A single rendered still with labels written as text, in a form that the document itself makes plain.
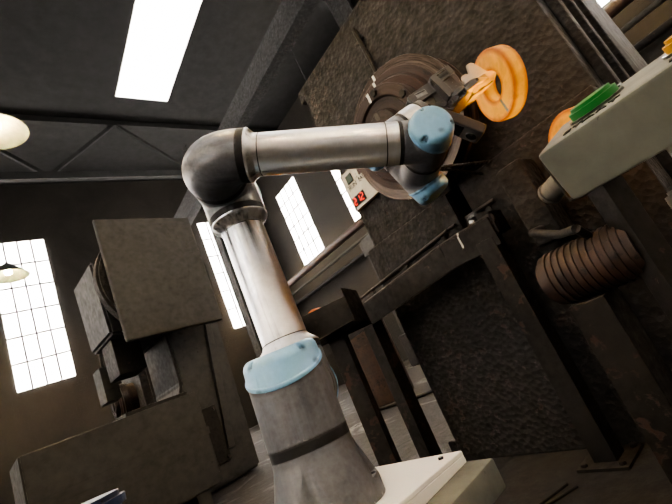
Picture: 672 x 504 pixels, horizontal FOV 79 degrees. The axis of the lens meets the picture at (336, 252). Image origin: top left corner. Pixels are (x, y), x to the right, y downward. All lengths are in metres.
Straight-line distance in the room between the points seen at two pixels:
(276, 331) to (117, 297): 2.81
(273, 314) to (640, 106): 0.58
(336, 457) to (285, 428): 0.07
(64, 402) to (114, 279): 7.47
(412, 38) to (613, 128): 1.34
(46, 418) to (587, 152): 10.68
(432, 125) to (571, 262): 0.48
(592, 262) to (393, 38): 1.11
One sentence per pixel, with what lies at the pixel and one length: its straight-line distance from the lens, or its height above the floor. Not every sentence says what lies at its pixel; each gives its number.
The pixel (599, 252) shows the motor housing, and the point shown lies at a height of 0.49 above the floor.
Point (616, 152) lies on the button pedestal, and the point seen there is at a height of 0.55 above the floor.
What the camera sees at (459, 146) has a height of 0.93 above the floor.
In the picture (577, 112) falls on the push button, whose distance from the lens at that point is 0.42.
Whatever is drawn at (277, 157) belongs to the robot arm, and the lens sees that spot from 0.71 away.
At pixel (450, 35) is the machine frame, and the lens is 1.58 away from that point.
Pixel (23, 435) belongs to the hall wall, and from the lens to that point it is 10.75.
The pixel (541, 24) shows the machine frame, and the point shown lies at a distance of 1.43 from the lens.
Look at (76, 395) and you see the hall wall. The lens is 10.87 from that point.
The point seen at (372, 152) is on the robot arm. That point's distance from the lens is 0.70.
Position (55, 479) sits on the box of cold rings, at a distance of 3.00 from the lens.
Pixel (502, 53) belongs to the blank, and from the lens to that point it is 0.99.
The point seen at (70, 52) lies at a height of 7.60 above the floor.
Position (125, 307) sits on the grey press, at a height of 1.52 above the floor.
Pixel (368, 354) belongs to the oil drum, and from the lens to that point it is 4.03.
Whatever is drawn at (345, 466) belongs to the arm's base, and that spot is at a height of 0.38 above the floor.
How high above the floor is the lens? 0.49
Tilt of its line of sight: 15 degrees up
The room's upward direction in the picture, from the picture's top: 24 degrees counter-clockwise
